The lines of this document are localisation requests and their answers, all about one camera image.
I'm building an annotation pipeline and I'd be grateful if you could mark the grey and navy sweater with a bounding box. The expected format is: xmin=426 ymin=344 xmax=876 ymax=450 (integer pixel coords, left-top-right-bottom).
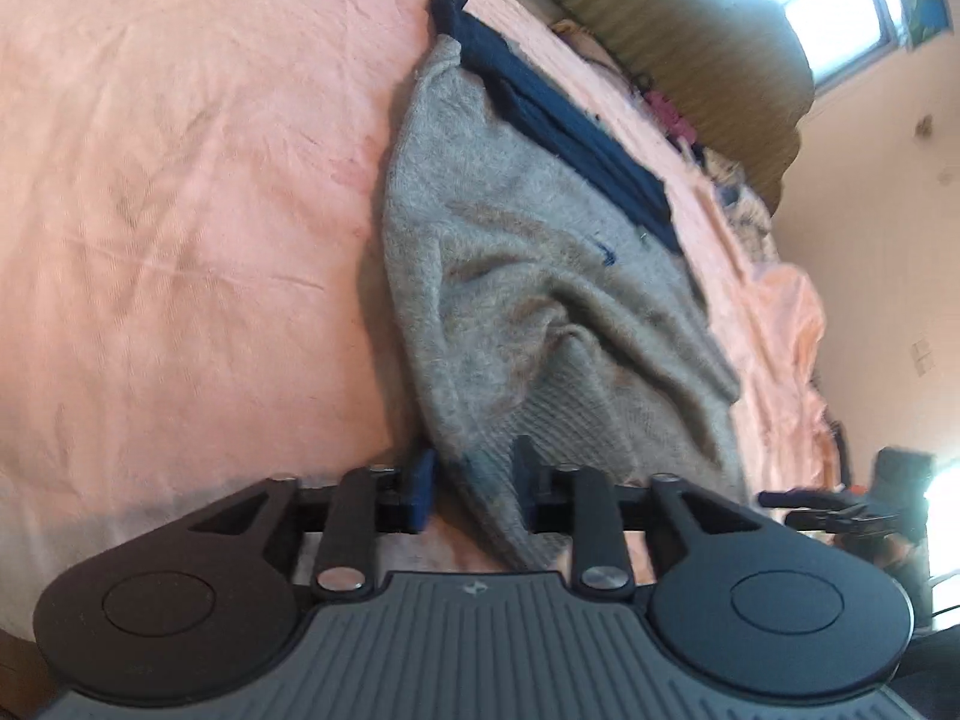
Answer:
xmin=382 ymin=0 xmax=747 ymax=569

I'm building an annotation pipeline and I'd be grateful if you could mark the pile of mixed clothes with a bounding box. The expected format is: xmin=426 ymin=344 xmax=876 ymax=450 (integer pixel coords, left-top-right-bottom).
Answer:
xmin=550 ymin=20 xmax=779 ymax=263

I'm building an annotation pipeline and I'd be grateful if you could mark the pink bed sheet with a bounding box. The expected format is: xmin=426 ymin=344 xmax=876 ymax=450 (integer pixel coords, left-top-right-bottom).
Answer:
xmin=2 ymin=0 xmax=836 ymax=637

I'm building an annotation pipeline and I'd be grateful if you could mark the olive padded headboard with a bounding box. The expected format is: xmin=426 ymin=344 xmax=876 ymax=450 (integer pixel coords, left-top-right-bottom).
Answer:
xmin=553 ymin=0 xmax=815 ymax=211

